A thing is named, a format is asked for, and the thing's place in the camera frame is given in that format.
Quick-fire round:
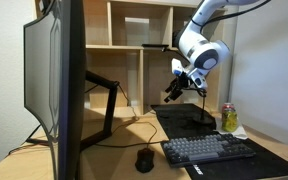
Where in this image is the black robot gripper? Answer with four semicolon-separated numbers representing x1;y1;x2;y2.
164;73;189;103

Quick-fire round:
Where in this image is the black gooseneck desk lamp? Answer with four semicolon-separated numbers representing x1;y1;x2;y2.
141;43;215;126

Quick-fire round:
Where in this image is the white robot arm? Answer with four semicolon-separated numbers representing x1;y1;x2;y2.
164;0;258;102

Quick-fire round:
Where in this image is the black desk mat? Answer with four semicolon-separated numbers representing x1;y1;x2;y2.
152;104;288;180

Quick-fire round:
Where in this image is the red drink can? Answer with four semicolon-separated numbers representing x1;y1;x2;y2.
222;103;235;113

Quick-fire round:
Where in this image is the black zippered case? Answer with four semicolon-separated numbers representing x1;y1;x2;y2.
172;30;183;48

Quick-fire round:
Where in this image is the grey mechanical keyboard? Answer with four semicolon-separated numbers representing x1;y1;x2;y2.
161;134;255;168

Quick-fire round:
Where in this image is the light wooden cubby shelf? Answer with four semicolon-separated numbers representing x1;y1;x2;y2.
34;0;228;118

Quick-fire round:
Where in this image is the yellow drink can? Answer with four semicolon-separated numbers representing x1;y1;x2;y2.
222;109;237;132

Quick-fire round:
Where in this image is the black computer mouse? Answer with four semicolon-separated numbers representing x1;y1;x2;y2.
135;148;155;173

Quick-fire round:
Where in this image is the white paper napkin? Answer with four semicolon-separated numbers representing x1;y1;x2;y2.
215;117;248;140

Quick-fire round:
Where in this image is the black monitor stand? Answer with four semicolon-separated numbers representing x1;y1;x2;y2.
24;71;119;154

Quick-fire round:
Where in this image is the curved black computer monitor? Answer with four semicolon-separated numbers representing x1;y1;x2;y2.
24;0;86;180

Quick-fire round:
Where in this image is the black mouse cable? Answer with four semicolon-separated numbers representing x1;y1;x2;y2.
94;120;162;150

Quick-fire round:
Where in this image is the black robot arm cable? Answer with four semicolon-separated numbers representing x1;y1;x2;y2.
183;0;272;28

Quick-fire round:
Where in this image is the black monitor power cable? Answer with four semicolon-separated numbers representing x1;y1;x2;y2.
6;124;52;158

